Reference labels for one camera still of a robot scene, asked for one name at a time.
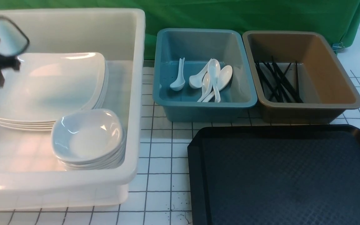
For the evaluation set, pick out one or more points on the white square rice plate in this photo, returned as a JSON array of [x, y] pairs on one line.
[[49, 86]]

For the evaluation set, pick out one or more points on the stack of white square plates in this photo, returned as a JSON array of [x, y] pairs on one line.
[[48, 126]]

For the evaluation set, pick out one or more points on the stack of white bowls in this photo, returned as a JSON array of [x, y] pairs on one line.
[[89, 140]]

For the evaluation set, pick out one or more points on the white spoon short middle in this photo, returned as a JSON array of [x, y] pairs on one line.
[[195, 81]]

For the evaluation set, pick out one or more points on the blue plastic bin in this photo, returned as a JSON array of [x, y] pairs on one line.
[[198, 46]]

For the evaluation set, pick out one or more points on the white spoon long centre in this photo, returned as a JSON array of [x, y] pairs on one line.
[[214, 71]]

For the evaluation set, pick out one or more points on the black chopsticks in bin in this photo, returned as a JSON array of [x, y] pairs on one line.
[[282, 84]]

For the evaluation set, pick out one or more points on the brown plastic bin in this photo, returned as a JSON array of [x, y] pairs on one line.
[[325, 87]]

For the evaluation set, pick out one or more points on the metal clamp on backdrop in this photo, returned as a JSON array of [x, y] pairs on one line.
[[338, 47]]

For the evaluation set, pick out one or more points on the green cloth backdrop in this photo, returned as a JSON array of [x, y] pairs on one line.
[[336, 20]]

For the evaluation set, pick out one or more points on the black serving tray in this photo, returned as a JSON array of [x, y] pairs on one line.
[[275, 175]]

